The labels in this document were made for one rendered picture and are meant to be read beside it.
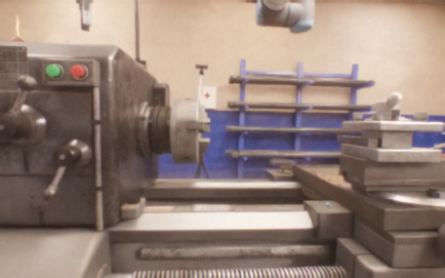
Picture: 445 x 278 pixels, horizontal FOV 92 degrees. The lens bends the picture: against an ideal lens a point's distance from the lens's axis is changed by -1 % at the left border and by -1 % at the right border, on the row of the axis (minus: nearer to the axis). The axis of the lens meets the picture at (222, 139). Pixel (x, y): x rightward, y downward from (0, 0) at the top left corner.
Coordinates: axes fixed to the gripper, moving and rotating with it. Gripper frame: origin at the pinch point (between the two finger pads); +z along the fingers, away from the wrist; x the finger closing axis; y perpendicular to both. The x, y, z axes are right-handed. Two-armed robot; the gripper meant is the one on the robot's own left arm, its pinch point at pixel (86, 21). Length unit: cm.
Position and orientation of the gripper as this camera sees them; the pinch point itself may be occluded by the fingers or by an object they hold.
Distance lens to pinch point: 96.6
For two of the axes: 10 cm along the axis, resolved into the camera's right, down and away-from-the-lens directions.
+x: 6.1, 0.7, -7.9
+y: -7.9, 0.3, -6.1
